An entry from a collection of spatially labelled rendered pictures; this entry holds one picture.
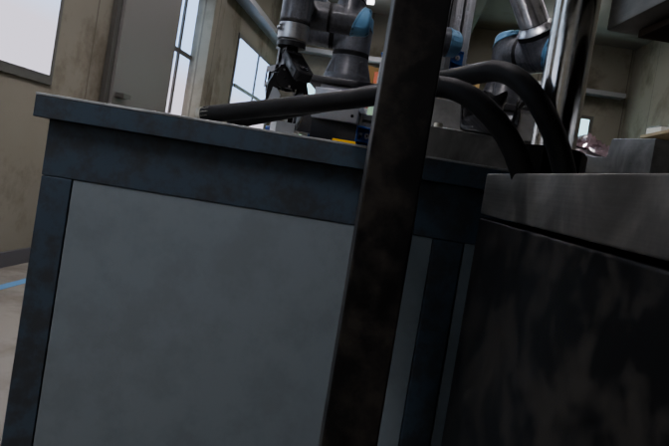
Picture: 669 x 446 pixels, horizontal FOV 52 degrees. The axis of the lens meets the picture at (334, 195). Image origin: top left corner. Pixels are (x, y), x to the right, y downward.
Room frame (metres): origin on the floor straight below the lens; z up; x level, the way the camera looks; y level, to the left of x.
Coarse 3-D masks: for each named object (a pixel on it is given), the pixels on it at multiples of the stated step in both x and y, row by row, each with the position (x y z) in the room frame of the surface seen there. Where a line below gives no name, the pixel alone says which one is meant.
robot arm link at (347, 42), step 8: (336, 40) 2.14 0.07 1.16; (344, 40) 2.13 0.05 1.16; (352, 40) 2.12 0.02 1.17; (360, 40) 2.13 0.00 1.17; (368, 40) 2.15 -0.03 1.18; (336, 48) 2.14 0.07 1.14; (344, 48) 2.13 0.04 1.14; (352, 48) 2.12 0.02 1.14; (360, 48) 2.13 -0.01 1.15; (368, 48) 2.16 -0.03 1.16
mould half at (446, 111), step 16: (448, 112) 1.33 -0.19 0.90; (528, 112) 1.34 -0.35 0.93; (432, 128) 1.21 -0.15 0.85; (448, 128) 1.21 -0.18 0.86; (528, 128) 1.33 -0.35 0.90; (432, 144) 1.21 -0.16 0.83; (448, 144) 1.21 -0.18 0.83; (464, 144) 1.21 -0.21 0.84; (480, 144) 1.21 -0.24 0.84; (496, 144) 1.21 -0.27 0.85; (464, 160) 1.21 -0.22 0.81; (480, 160) 1.21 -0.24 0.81; (496, 160) 1.21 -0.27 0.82
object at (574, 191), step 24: (504, 192) 0.88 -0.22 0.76; (528, 192) 0.78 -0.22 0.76; (552, 192) 0.70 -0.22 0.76; (576, 192) 0.63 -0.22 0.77; (600, 192) 0.58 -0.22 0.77; (624, 192) 0.53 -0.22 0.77; (648, 192) 0.49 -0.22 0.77; (504, 216) 0.86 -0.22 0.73; (528, 216) 0.77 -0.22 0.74; (552, 216) 0.69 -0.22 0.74; (576, 216) 0.62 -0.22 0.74; (600, 216) 0.57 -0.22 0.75; (624, 216) 0.52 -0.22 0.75; (648, 216) 0.49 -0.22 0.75; (600, 240) 0.56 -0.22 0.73; (624, 240) 0.52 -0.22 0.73; (648, 240) 0.48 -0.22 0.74
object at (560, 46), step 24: (576, 0) 0.91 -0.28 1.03; (600, 0) 0.92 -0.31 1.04; (552, 24) 0.94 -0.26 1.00; (576, 24) 0.91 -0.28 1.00; (552, 48) 0.93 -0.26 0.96; (576, 48) 0.91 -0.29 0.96; (552, 72) 0.92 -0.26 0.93; (576, 72) 0.91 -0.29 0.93; (552, 96) 0.92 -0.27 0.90; (576, 96) 0.91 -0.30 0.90; (576, 120) 0.92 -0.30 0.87; (528, 144) 0.92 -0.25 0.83; (576, 168) 0.90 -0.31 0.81
